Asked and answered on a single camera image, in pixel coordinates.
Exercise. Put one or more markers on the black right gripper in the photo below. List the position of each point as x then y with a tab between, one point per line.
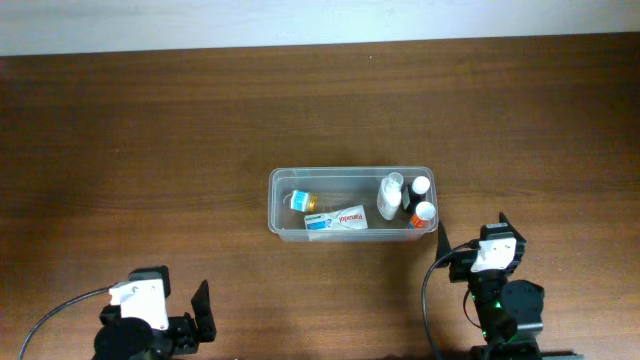
461	268

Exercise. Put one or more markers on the clear plastic container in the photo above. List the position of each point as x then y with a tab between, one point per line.
339	204

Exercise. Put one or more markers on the white Panadol box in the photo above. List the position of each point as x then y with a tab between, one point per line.
352	218

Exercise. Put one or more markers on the white calamine lotion bottle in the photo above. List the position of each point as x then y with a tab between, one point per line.
390	195

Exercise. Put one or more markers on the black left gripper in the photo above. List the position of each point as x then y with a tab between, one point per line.
179	329

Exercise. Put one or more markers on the gold-lid balm jar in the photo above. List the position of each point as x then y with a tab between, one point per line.
303	201

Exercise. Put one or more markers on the orange bottle white cap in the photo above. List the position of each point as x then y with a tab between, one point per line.
423	216

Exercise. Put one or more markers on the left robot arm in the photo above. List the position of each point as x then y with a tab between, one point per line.
136	325

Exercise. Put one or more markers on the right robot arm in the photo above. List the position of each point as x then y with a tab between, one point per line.
509	312

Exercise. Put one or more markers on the dark bottle white cap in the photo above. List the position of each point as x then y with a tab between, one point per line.
414	193

